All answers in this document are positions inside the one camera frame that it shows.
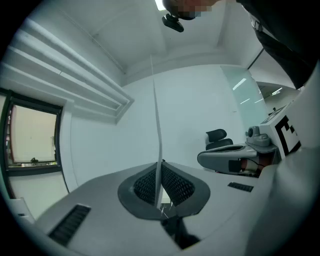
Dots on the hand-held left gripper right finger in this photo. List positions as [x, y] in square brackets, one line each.
[220, 205]

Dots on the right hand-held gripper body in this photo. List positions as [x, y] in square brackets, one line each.
[268, 135]

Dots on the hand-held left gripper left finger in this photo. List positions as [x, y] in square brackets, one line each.
[100, 212]

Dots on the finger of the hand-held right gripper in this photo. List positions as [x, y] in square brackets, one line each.
[217, 158]

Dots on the white A4 paper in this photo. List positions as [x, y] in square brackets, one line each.
[159, 150]

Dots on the person's right hand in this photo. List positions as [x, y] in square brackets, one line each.
[250, 163]

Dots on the black office chair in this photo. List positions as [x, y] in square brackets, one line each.
[217, 140]

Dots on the frosted glass door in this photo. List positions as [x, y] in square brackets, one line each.
[245, 100]

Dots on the person's black shirt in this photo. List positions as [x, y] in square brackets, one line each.
[287, 37]

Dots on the dark-framed window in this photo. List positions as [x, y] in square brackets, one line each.
[32, 135]

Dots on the ceiling light panel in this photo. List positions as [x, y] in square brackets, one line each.
[160, 4]

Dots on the black head-worn camera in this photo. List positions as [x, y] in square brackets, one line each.
[172, 23]

